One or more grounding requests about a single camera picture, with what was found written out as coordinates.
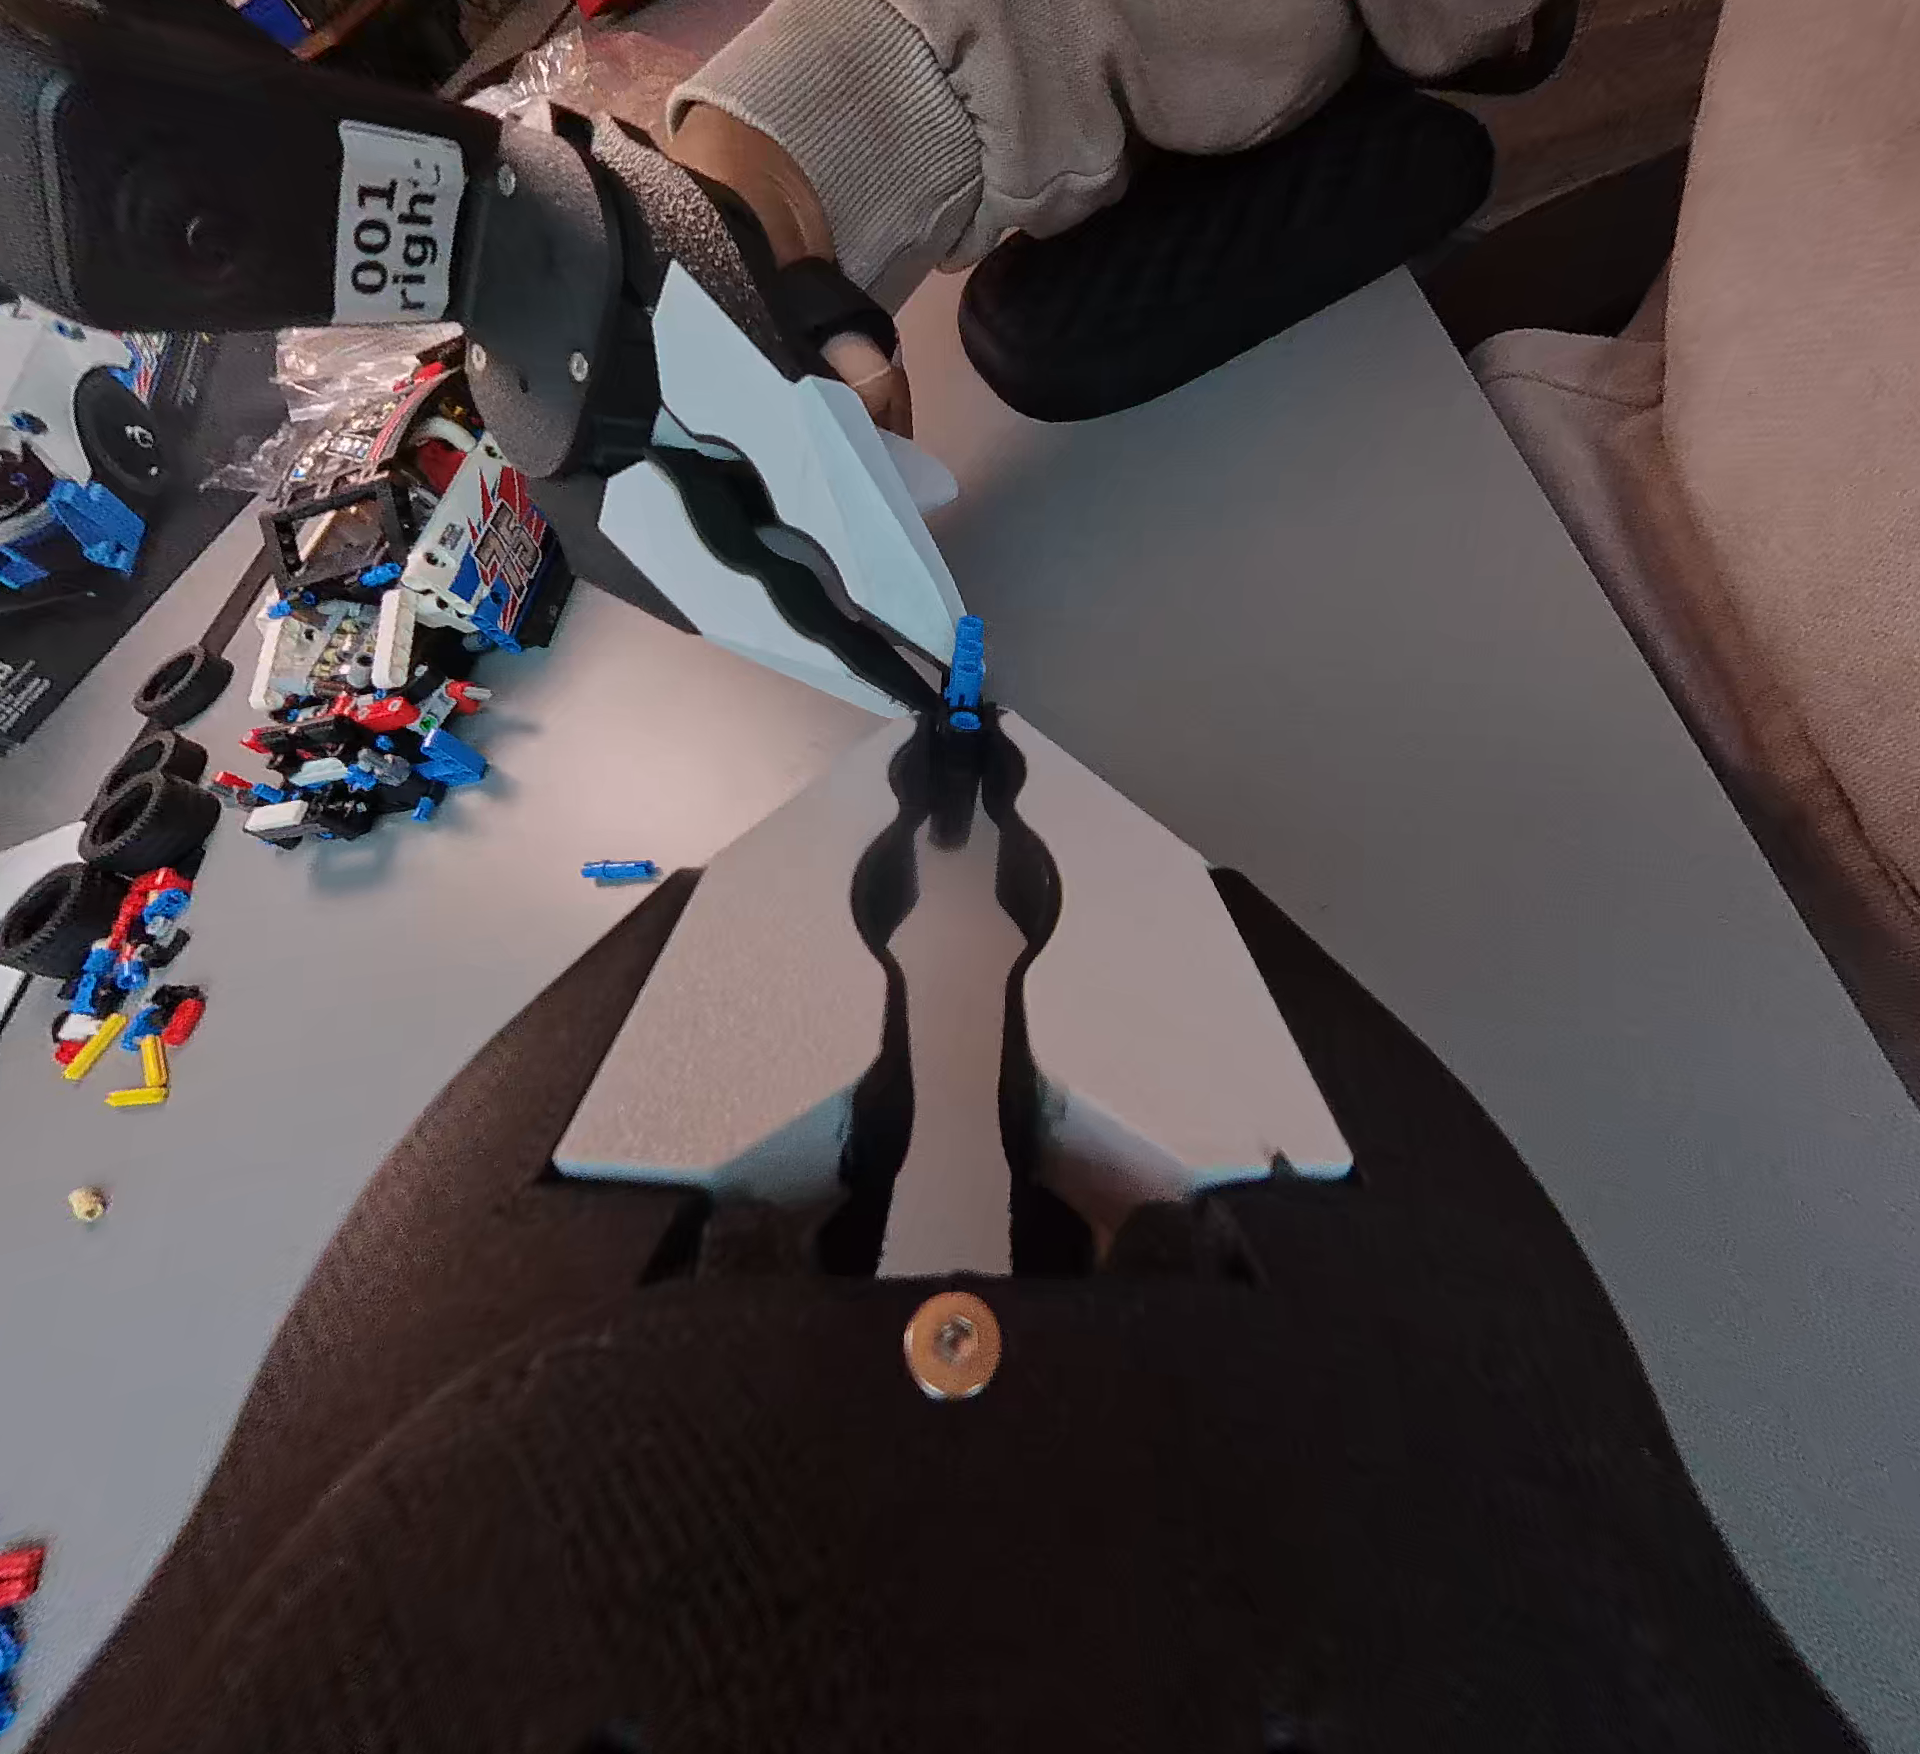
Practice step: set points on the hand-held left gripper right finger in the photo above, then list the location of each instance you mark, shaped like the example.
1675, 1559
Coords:
1186, 1020

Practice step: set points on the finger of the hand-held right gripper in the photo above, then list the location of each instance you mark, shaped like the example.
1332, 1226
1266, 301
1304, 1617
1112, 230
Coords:
714, 607
842, 479

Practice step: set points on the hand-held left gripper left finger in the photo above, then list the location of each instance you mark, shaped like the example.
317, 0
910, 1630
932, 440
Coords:
719, 1020

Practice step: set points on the blue connector pin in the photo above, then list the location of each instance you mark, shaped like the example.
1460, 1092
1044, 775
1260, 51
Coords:
967, 651
619, 869

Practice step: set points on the grey desk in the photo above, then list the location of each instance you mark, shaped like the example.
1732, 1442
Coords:
1424, 764

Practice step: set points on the person's right hand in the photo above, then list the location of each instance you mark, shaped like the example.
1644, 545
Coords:
752, 170

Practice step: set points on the toy brick race car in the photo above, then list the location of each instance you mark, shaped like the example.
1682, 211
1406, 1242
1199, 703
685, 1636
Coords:
496, 552

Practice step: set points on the crumpled clear plastic bag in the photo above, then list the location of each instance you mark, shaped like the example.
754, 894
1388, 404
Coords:
323, 366

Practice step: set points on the black toy car box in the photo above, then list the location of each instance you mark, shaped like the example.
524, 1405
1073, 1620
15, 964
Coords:
91, 614

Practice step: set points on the pile of mixed coloured pieces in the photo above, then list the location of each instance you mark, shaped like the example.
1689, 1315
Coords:
129, 988

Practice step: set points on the person's torso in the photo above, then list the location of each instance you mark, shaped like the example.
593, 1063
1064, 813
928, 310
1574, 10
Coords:
1799, 284

